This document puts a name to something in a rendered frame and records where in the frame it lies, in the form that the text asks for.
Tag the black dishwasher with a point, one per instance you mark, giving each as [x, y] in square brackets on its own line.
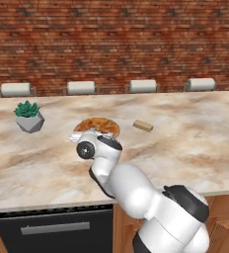
[54, 240]

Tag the orange brown baked pastry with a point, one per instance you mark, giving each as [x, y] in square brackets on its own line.
[98, 125]

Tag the green succulent in grey pot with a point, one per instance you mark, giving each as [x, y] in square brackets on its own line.
[29, 118]

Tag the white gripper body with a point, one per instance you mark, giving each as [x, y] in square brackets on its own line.
[75, 136]

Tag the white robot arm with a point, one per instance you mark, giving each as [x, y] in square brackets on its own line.
[136, 191]

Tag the tan rectangular block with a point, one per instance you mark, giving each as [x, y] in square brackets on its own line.
[143, 125]

